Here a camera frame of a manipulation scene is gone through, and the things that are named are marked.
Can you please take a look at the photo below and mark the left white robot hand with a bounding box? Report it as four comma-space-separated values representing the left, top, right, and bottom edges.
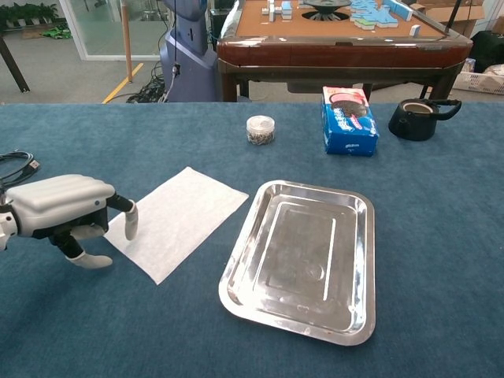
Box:
4, 173, 139, 270

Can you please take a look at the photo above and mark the white paper sheet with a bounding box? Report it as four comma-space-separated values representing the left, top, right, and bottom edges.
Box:
102, 165, 250, 286

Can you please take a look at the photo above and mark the silver metal tray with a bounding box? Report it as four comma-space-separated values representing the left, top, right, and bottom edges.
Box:
218, 180, 376, 347

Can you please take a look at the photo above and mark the blue felt table cover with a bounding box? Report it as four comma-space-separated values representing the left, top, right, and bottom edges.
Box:
0, 102, 504, 378

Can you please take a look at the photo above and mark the black slanted table leg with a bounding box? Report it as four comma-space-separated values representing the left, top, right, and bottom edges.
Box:
0, 35, 32, 95

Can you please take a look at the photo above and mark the green floor object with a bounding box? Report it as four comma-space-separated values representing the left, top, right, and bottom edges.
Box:
41, 24, 73, 40

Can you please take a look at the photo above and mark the wooden pole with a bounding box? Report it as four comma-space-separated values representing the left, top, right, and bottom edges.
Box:
120, 0, 135, 83

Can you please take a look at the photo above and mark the green potted plants row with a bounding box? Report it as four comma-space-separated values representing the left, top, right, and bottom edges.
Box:
0, 2, 59, 28

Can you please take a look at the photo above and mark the small clear screw jar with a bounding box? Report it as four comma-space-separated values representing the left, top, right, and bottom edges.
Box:
246, 114, 276, 146

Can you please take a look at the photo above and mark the small blue mahjong tile cluster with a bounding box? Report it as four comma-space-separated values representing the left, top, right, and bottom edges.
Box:
261, 0, 295, 21

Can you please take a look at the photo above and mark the blue cookie box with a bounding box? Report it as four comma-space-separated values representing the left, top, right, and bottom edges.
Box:
321, 85, 380, 158

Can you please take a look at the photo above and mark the brown mahjong table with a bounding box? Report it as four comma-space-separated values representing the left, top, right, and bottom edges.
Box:
216, 0, 473, 103

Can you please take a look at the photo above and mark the black mahjong centre hub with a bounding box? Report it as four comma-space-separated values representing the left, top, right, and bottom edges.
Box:
301, 0, 354, 20

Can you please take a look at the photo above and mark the black iron teapot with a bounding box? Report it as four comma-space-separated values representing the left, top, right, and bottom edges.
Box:
387, 97, 463, 142

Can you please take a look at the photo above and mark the blue mahjong tile heap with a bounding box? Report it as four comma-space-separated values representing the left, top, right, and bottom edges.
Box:
350, 0, 401, 32

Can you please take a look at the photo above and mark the long blue mahjong tile row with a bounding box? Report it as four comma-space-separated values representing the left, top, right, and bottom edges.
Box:
384, 0, 414, 21

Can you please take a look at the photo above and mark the white plastic basket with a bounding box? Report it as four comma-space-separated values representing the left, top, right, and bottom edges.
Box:
452, 70, 504, 95

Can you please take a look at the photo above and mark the thin black rod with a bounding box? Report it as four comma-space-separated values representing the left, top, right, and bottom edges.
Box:
443, 0, 462, 39

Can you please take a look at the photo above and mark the brown cardboard box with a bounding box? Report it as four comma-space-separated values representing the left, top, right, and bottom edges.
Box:
409, 0, 486, 39

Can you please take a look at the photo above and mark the black bag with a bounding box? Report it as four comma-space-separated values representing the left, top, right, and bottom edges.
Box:
470, 30, 504, 74

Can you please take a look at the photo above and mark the black coiled usb cable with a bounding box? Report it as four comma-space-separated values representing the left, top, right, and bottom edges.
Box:
0, 150, 42, 186

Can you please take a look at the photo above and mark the black floor cable tangle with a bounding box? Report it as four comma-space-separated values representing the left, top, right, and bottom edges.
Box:
125, 62, 170, 104

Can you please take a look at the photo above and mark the glass door frame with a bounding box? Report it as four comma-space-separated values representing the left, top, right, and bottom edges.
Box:
58, 0, 174, 62

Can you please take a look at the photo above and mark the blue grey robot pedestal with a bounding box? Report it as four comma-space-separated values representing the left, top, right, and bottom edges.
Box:
159, 0, 221, 103

